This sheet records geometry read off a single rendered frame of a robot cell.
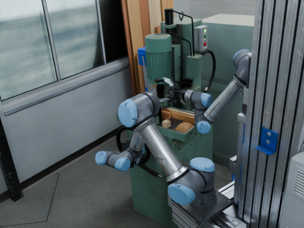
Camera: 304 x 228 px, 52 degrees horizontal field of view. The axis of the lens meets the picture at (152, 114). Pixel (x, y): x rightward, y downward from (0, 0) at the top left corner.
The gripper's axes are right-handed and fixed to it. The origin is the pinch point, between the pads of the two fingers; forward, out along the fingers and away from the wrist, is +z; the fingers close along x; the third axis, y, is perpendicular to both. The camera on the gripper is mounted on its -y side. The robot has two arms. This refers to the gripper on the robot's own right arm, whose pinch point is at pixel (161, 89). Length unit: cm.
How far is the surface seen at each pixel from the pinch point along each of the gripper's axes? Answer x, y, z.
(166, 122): 22.2, -8.1, -3.0
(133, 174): 75, -24, 30
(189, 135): 27.3, -14.0, -18.1
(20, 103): 39, 9, 138
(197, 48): -29.1, -35.3, -2.0
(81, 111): 50, -60, 135
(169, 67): -13.7, -11.8, 4.1
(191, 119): 18.3, -21.7, -13.8
